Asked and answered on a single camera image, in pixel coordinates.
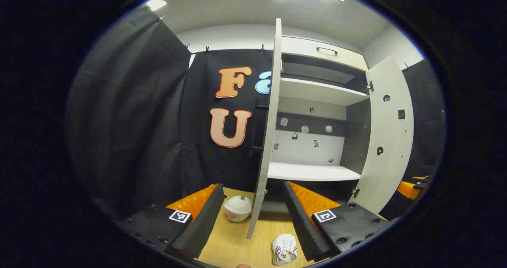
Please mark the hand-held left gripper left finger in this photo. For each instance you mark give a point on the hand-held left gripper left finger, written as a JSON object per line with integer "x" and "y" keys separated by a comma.
{"x": 206, "y": 220}

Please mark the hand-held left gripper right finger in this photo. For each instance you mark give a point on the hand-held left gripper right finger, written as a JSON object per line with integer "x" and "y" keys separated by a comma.
{"x": 301, "y": 220}

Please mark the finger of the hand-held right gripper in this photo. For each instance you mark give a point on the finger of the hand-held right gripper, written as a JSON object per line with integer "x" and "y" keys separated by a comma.
{"x": 406, "y": 188}

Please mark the white striped shoe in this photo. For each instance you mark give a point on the white striped shoe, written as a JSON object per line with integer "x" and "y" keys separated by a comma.
{"x": 284, "y": 249}

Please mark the white cabinet door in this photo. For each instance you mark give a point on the white cabinet door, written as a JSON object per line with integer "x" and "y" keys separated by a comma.
{"x": 390, "y": 149}
{"x": 269, "y": 141}

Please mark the white shoe cabinet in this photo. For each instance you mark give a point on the white shoe cabinet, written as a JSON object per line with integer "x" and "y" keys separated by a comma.
{"x": 317, "y": 91}

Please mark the white lidded cup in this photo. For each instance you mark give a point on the white lidded cup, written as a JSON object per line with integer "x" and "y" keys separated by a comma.
{"x": 237, "y": 208}

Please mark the black backdrop cloth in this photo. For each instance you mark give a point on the black backdrop cloth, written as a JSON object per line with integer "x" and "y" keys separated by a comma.
{"x": 138, "y": 121}

